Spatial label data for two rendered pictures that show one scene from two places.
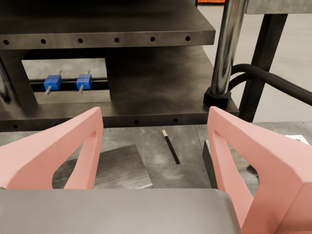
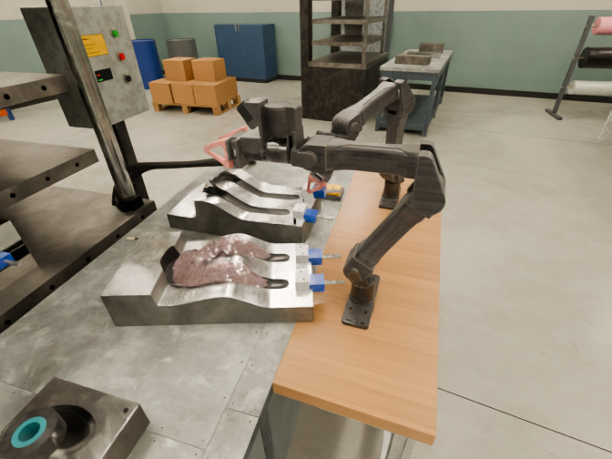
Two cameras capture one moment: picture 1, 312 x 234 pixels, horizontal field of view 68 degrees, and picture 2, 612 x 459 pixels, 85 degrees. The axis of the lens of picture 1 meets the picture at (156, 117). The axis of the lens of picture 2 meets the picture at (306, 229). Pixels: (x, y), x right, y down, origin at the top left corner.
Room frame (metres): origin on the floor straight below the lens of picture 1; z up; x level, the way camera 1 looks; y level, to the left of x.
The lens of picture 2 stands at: (-0.37, 0.65, 1.47)
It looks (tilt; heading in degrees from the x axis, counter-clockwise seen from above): 34 degrees down; 290
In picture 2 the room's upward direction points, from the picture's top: 1 degrees counter-clockwise
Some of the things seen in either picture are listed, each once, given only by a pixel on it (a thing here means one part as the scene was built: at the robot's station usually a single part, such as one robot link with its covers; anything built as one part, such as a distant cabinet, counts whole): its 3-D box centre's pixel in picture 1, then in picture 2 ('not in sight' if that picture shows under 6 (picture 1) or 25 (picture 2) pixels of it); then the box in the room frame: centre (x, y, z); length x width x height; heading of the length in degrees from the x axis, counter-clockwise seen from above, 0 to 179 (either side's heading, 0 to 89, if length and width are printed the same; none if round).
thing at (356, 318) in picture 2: not in sight; (362, 288); (-0.29, 0.00, 0.84); 0.20 x 0.07 x 0.08; 90
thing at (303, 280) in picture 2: not in sight; (320, 282); (-0.18, 0.03, 0.85); 0.13 x 0.05 x 0.05; 21
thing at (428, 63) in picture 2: not in sight; (417, 83); (-0.16, -4.80, 0.46); 1.90 x 0.70 x 0.92; 85
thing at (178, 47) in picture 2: not in sight; (185, 63); (4.62, -5.82, 0.44); 0.59 x 0.59 x 0.88
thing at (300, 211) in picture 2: not in sight; (313, 216); (-0.08, -0.23, 0.89); 0.13 x 0.05 x 0.05; 4
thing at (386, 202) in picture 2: not in sight; (392, 188); (-0.29, -0.60, 0.84); 0.20 x 0.07 x 0.08; 90
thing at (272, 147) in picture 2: not in sight; (280, 147); (-0.08, 0.00, 1.20); 0.07 x 0.06 x 0.07; 0
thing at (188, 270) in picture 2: not in sight; (220, 260); (0.09, 0.07, 0.90); 0.26 x 0.18 x 0.08; 21
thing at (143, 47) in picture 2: not in sight; (146, 64); (5.35, -5.49, 0.44); 0.59 x 0.59 x 0.88
